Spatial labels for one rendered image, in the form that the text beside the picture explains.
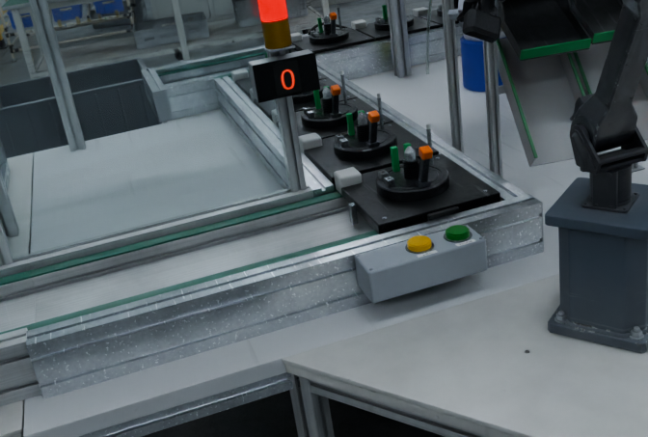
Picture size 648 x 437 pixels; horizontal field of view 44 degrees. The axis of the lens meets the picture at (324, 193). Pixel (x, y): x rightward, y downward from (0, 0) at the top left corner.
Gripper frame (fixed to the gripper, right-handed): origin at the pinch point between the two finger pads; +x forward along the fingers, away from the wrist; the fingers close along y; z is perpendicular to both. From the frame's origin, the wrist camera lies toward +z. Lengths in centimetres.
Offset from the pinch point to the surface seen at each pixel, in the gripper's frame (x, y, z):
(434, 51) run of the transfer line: 118, -54, -49
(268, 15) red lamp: 18.3, 4.7, 30.2
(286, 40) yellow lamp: 20.1, 7.2, 25.6
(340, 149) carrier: 44.1, 16.0, 4.1
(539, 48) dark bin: 1.8, 3.6, -15.6
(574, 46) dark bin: 0.5, 1.8, -21.8
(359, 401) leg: 8, 69, 7
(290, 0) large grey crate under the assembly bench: 479, -261, -80
